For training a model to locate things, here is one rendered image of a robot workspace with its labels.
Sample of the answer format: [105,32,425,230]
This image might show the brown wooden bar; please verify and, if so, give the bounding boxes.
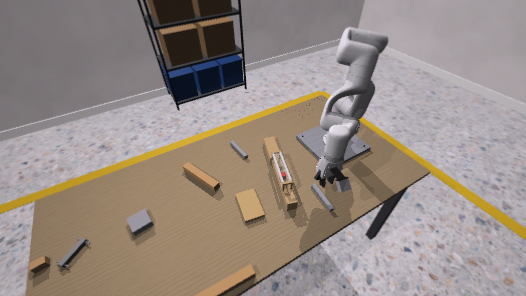
[183,162,220,192]
[195,264,256,296]

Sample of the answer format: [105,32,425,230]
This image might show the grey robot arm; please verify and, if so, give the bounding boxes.
[320,27,388,192]

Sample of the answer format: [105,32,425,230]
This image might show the small tan wooden block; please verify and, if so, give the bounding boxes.
[29,255,50,274]

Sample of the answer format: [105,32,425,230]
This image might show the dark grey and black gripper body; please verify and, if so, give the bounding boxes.
[316,155,344,179]

